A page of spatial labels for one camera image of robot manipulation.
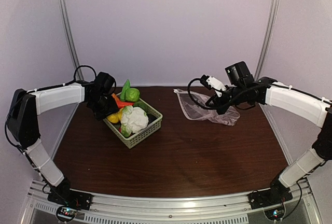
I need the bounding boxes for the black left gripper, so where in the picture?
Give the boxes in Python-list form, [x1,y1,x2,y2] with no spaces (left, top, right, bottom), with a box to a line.
[89,95,119,121]

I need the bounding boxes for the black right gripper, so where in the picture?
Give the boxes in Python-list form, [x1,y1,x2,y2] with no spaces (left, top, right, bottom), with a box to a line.
[206,85,246,115]

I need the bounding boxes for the clear zip top bag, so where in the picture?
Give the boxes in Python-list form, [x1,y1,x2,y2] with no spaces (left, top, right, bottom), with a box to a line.
[173,89,240,126]

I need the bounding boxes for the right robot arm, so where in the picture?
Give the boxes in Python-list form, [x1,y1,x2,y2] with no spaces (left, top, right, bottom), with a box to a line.
[200,61,331,204]

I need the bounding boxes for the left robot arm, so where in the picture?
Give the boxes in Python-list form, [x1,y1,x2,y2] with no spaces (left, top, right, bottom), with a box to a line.
[5,72,119,205]

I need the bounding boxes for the orange toy pepper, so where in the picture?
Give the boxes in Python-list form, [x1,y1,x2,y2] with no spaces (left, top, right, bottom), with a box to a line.
[112,93,120,102]

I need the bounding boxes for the red orange toy carrot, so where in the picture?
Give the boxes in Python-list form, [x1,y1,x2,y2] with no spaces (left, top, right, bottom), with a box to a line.
[116,101,134,109]

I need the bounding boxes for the green toy lime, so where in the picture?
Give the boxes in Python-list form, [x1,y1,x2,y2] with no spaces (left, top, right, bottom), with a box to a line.
[125,88,140,102]

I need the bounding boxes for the white toy cauliflower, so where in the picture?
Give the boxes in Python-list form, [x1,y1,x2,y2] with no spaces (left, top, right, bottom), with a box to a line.
[120,106,149,138]

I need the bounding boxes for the dark green leafy toy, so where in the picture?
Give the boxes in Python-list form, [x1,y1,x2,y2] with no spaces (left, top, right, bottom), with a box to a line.
[133,101,148,112]

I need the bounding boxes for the green perforated plastic basket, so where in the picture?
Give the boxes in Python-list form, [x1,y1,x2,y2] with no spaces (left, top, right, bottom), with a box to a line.
[103,99,163,149]

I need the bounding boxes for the left round circuit board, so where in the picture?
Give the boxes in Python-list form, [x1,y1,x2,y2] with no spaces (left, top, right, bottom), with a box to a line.
[56,206,77,222]

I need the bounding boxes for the round circuit board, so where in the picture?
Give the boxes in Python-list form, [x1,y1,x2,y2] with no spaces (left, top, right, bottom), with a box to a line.
[56,206,77,222]
[264,207,285,221]

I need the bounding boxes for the right round circuit board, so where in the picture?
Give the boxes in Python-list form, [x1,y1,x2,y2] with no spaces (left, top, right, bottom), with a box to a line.
[264,207,285,221]

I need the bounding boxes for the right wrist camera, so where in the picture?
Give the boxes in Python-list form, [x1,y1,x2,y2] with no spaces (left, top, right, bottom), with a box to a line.
[200,75,226,97]

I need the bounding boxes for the right black camera cable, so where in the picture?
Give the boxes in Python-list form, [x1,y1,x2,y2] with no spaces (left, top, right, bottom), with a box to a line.
[187,77,221,110]

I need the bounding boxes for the black camera cable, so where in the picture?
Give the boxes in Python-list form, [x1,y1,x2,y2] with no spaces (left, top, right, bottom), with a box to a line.
[73,65,98,82]
[187,77,221,110]

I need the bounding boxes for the left black camera cable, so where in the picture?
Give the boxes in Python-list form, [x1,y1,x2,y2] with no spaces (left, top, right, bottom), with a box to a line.
[73,65,98,82]

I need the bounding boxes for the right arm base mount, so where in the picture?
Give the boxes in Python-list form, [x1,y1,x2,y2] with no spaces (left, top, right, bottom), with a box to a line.
[248,176,293,209]

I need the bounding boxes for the left aluminium frame post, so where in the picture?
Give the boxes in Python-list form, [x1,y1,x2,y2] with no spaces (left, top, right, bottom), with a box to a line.
[53,0,88,90]

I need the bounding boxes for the aluminium frame post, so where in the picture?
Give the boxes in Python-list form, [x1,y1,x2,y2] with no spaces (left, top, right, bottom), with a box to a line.
[53,0,88,90]
[254,0,280,79]

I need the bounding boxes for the front aluminium rail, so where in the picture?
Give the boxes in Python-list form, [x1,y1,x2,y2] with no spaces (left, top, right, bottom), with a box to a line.
[25,189,320,224]

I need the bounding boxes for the right aluminium frame post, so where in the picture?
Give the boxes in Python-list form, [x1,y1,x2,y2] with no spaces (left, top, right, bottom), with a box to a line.
[254,0,280,79]

